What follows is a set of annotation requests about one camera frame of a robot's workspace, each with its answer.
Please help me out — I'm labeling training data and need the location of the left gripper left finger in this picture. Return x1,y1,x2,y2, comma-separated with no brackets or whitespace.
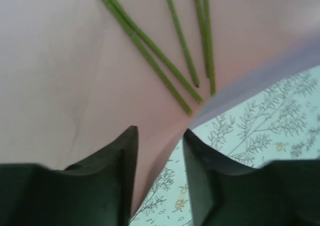
0,125,139,226

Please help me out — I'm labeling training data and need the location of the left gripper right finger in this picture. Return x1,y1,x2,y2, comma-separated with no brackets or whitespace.
183,128,320,226

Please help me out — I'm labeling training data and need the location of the pink and purple wrapping paper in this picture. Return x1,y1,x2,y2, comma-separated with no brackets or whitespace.
0,0,320,217

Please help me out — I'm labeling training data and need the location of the floral patterned tablecloth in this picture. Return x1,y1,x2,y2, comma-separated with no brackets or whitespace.
128,64,320,226

